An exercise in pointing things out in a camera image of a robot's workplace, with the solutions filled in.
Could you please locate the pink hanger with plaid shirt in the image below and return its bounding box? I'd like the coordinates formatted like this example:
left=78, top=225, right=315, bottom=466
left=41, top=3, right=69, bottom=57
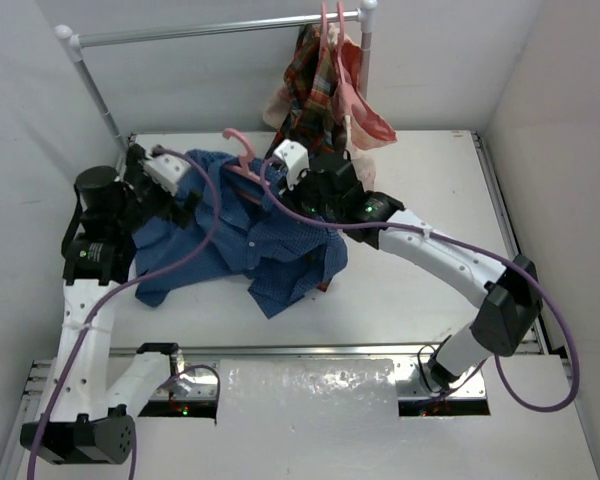
left=316, top=2, right=329, bottom=72

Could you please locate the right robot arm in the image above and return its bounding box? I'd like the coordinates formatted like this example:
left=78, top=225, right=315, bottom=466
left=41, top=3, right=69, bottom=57
left=273, top=151, right=542, bottom=391

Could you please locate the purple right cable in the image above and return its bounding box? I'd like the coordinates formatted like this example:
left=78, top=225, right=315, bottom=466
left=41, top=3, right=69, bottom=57
left=259, top=155, right=581, bottom=412

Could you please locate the pink hanger with floral shirt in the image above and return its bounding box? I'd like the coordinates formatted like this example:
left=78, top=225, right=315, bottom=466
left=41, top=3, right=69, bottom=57
left=336, top=1, right=366, bottom=121

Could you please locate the purple cable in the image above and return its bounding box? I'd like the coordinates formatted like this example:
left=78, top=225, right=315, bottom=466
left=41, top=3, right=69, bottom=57
left=259, top=155, right=581, bottom=412
left=27, top=145, right=222, bottom=480

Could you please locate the white metal clothes rack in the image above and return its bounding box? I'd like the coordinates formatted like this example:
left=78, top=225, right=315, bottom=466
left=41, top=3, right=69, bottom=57
left=54, top=1, right=378, bottom=152

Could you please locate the pink plastic hanger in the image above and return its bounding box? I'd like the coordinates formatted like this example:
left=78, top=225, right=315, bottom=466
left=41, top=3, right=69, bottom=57
left=222, top=128, right=269, bottom=189

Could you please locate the red plaid shirt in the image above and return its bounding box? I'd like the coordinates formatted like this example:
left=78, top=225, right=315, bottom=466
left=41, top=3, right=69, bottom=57
left=267, top=23, right=341, bottom=294

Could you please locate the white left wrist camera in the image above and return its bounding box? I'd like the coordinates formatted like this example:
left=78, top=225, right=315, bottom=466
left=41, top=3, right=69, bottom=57
left=143, top=145, right=191, bottom=197

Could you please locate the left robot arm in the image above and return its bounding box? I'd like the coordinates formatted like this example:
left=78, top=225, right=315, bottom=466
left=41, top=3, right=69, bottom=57
left=20, top=144, right=199, bottom=465

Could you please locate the white foam front panel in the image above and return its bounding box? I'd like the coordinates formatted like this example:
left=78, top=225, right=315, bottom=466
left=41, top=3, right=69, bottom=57
left=14, top=355, right=600, bottom=480

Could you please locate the cream pink floral shirt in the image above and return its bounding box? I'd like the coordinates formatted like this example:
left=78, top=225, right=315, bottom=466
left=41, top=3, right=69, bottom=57
left=262, top=25, right=397, bottom=190

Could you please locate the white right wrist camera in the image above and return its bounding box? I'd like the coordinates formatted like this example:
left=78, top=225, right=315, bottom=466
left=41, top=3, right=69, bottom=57
left=273, top=139, right=309, bottom=190

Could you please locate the blue checked shirt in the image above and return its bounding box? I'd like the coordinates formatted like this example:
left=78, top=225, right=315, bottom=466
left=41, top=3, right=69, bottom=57
left=134, top=149, right=348, bottom=318

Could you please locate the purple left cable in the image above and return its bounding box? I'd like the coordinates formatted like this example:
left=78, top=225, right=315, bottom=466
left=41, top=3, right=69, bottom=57
left=27, top=145, right=222, bottom=480

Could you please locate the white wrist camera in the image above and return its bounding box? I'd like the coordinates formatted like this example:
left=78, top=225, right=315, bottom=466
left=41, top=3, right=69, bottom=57
left=143, top=145, right=191, bottom=197
left=273, top=139, right=309, bottom=190

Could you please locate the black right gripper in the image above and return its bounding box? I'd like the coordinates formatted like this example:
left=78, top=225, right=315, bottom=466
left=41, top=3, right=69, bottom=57
left=279, top=162, right=343, bottom=222

